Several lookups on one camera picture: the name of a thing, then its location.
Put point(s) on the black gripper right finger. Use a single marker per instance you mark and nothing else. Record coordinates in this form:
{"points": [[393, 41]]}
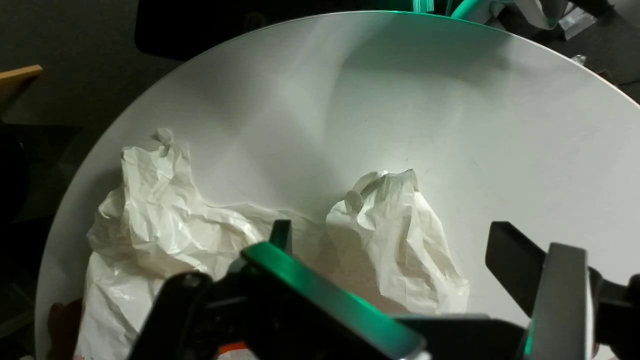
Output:
{"points": [[573, 309]]}

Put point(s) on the white plastic bag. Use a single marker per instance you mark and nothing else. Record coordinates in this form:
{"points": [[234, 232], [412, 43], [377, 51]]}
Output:
{"points": [[380, 241]]}

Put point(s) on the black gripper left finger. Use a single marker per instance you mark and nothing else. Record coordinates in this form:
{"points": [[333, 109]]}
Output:
{"points": [[276, 309]]}

